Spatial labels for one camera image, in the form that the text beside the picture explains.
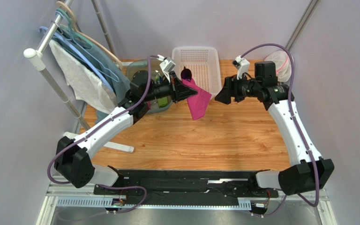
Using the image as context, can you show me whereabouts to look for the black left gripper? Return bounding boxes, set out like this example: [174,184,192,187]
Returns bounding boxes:
[143,71,198,104]

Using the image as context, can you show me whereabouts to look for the purple metal spoon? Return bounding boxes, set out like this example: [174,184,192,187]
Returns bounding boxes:
[180,66,192,82]

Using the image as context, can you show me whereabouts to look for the magenta paper napkin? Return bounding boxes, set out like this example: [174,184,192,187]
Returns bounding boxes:
[182,79,212,120]

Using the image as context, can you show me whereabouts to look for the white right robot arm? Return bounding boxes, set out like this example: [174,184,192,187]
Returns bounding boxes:
[215,59,335,195]

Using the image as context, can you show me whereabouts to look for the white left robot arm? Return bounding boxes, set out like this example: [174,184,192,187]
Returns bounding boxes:
[52,70,198,188]

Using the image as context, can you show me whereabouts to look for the grey-green plastic tub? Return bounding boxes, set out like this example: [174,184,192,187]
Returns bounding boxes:
[126,58,173,115]

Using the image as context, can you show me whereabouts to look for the green utensil sleeve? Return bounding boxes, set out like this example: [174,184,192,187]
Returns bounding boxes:
[157,97,169,108]

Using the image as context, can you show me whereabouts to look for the white perforated plastic basket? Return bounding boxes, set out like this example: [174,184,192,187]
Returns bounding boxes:
[172,46,222,99]

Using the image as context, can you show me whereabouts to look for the white mesh laundry bag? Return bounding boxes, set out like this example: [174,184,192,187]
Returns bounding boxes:
[264,51,292,83]

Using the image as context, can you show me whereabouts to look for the blue-grey cloth garment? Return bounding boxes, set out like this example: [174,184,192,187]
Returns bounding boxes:
[49,36,130,123]

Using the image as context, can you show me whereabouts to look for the white clothes rack foot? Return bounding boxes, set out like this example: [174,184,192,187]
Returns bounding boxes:
[63,132,135,153]

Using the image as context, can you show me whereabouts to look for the white terry towel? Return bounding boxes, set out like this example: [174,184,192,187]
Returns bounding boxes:
[49,40,117,114]

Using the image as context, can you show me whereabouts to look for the beige wooden hanger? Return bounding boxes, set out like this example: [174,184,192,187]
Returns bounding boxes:
[56,0,124,71]

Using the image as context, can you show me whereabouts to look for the light blue plastic hanger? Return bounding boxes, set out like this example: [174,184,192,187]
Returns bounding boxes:
[39,26,120,94]

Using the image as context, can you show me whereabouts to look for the teal plastic hanger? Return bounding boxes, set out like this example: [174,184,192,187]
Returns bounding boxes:
[55,7,120,83]

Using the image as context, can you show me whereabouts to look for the silver clothes rack pole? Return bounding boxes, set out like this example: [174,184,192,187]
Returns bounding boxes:
[23,13,90,133]

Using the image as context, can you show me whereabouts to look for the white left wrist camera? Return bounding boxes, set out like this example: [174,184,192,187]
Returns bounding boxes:
[157,55,176,83]

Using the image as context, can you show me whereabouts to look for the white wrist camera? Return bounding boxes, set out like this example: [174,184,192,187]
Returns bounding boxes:
[232,55,250,80]
[157,55,176,83]

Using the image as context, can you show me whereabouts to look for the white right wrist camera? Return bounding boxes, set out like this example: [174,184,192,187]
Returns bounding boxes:
[232,55,250,80]

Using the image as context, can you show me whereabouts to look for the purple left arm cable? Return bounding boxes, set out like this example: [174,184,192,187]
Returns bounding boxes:
[47,55,165,214]

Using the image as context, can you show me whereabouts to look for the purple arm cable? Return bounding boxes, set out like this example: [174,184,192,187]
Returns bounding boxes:
[47,55,165,214]
[241,43,320,218]

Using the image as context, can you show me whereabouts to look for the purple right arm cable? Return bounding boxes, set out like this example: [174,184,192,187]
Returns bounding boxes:
[241,43,320,218]

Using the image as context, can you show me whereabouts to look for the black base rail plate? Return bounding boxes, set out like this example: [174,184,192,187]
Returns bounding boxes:
[93,169,279,207]

